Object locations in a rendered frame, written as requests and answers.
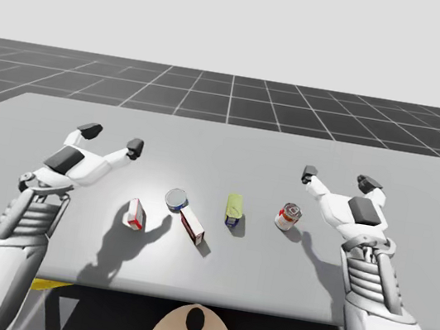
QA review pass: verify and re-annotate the long red and white carton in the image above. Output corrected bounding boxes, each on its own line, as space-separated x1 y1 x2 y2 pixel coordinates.
174 207 209 248

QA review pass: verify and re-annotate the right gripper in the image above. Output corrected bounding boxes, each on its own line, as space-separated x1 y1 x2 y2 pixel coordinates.
293 164 397 246

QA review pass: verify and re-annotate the blue flat can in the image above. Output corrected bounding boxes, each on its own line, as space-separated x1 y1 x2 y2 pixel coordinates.
162 186 192 214

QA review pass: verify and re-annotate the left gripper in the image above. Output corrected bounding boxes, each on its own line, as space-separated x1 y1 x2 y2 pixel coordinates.
31 114 146 199

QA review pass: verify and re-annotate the red and white can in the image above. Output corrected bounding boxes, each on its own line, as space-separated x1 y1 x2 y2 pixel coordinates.
273 200 305 233

